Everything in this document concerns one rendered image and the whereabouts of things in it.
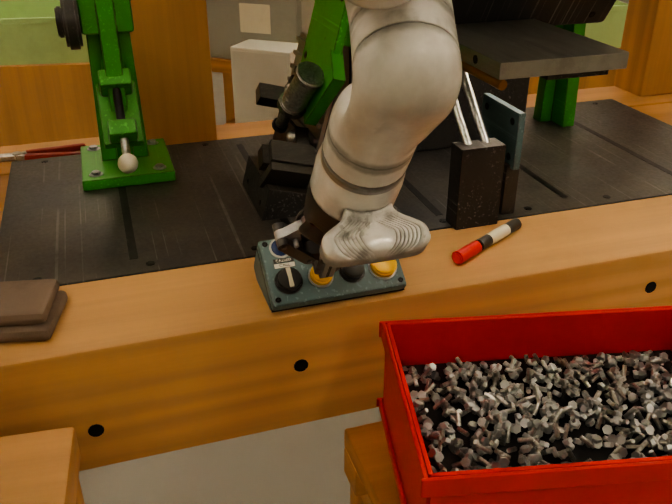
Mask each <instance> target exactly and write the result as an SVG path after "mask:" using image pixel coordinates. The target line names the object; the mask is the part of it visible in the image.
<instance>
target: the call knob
mask: <svg viewBox="0 0 672 504"><path fill-rule="evenodd" d="M301 282H302V276H301V274H300V272H299V271H298V270H297V269H295V268H292V267H286V268H283V269H281V270H280V271H279V273H278V275H277V284H278V286H279V287H280V288H281V289H282V290H284V291H288V292H292V291H295V290H297V289H298V288H299V287H300V285H301Z"/></svg>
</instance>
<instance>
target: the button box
mask: <svg viewBox="0 0 672 504"><path fill-rule="evenodd" d="M274 241H275V239H270V240H263V241H259V242H258V245H257V247H256V248H257V251H256V256H255V262H254V270H255V274H256V279H257V282H258V284H259V286H260V288H261V290H262V293H263V295H264V297H265V299H266V302H267V304H268V306H269V308H270V310H271V311H272V313H273V312H279V311H285V310H290V309H296V308H302V307H308V306H314V305H320V304H326V303H331V302H337V301H343V300H349V299H355V298H361V297H366V296H372V295H378V294H384V293H390V292H396V291H402V290H405V289H404V288H405V287H406V280H405V277H404V274H403V271H402V268H401V265H400V262H399V259H396V261H397V268H396V270H395V272H394V273H393V274H392V275H391V276H389V277H379V276H377V275H376V274H374V273H373V271H372V270H371V268H370V264H364V265H363V266H364V273H363V275H362V277H361V278H360V279H358V280H349V279H347V278H345V277H344V275H343V274H342V271H341V268H342V267H340V269H339V270H338V271H335V273H334V275H333V277H332V280H331V281H330V283H328V284H327V285H317V284H315V283H314V282H313V281H312V280H311V278H310V271H311V268H312V267H313V266H312V263H311V264H304V263H302V262H300V261H298V260H296V259H294V258H292V257H290V256H288V255H287V254H286V255H284V256H278V255H276V254H274V253H273V251H272V249H271V245H272V243H273V242H274ZM286 267H292V268H295V269H297V270H298V271H299V272H300V274H301V276H302V282H301V285H300V287H299V288H298V289H297V290H295V291H292V292H288V291H284V290H282V289H281V288H280V287H279V286H278V284H277V275H278V273H279V271H280V270H281V269H283V268H286Z"/></svg>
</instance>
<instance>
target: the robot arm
mask: <svg viewBox="0 0 672 504"><path fill-rule="evenodd" d="M344 1H345V5H346V10H347V16H348V22H349V32H350V45H351V57H352V73H353V79H352V83H351V84H349V85H348V86H347V87H346V88H345V89H344V90H343V91H342V92H341V93H340V95H339V97H338V98H337V100H336V102H335V104H334V106H333V109H332V112H331V115H330V119H329V122H328V126H327V129H326V133H325V137H324V140H323V142H322V144H321V146H320V148H319V150H318V153H317V155H316V159H315V163H314V166H313V170H312V174H311V178H310V181H309V185H308V189H307V193H306V198H305V206H304V208H303V209H302V210H301V211H300V212H299V213H298V214H297V217H296V222H294V223H292V224H289V225H287V224H286V223H284V222H276V223H274V224H273V225H272V228H273V233H274V236H275V240H276V245H277V249H278V250H279V251H281V252H283V253H285V254H287V255H288V256H290V257H292V258H294V259H296V260H298V261H300V262H302V263H304V264H311V263H312V266H313V269H314V273H315V274H319V277H320V278H326V277H332V276H333V275H334V273H335V271H338V270H339V269H340V267H350V266H357V265H364V264H371V263H377V262H383V261H389V260H396V259H401V258H407V257H411V256H415V255H418V254H420V253H422V252H423V251H424V250H425V248H426V246H427V245H428V243H429V241H430V239H431V234H430V231H429V229H428V227H427V226H426V224H425V223H423V222H422V221H420V220H418V219H415V218H413V217H410V216H407V215H405V214H402V213H400V212H398V211H397V208H396V207H395V206H393V205H394V203H395V201H396V198H397V196H398V194H399V192H400V190H401V187H402V185H403V182H404V178H405V173H406V169H407V167H408V165H409V163H410V161H411V159H412V156H413V154H414V152H415V150H416V147H417V145H418V144H419V143H420V142H422V141H423V140H424V139H425V138H426V137H427V136H428V135H429V134H430V133H431V132H432V131H433V130H434V129H435V128H436V127H437V126H439V125H440V124H441V123H442V122H443V121H444V120H445V119H446V117H447V116H448V115H449V114H450V113H451V111H452V109H453V108H454V106H455V104H456V101H457V98H458V95H459V92H460V88H461V83H462V60H461V53H460V48H459V41H458V35H457V29H456V24H455V17H454V11H453V5H452V0H344ZM310 240H311V241H310Z"/></svg>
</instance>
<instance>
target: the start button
mask: <svg viewBox="0 0 672 504"><path fill-rule="evenodd" d="M370 268H371V270H372V271H373V273H374V274H376V275H377V276H379V277H389V276H391V275H392V274H393V273H394V272H395V270H396V268H397V261H396V260H389V261H383V262H377V263H371V264H370Z"/></svg>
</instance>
